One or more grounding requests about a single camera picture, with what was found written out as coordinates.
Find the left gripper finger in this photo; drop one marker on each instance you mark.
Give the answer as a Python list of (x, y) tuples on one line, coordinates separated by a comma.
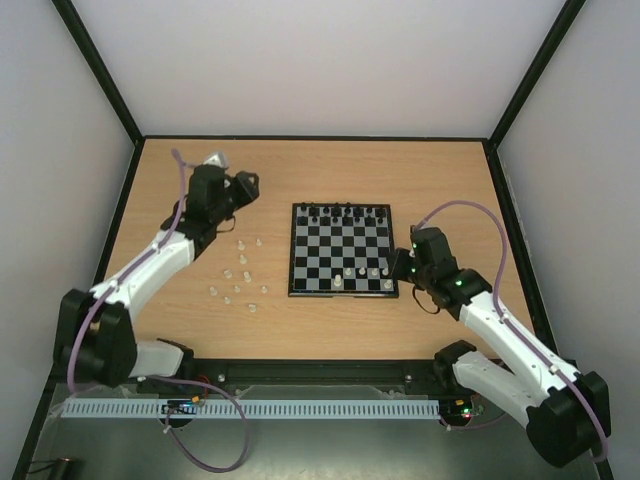
[(241, 180), (253, 189)]

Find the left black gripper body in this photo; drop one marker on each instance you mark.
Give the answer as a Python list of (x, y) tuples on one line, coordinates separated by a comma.
[(236, 202)]

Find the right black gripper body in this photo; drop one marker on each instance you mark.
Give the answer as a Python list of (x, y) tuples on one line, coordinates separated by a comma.
[(405, 260)]

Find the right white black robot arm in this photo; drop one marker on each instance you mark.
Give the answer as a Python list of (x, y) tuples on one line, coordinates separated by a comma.
[(564, 412)]

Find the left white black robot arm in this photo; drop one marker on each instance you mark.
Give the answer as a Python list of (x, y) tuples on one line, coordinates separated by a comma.
[(95, 338)]

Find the black and white chessboard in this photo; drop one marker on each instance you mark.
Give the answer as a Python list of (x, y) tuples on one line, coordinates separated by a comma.
[(320, 252)]

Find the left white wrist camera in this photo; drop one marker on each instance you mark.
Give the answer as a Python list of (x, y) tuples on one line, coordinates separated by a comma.
[(217, 159)]

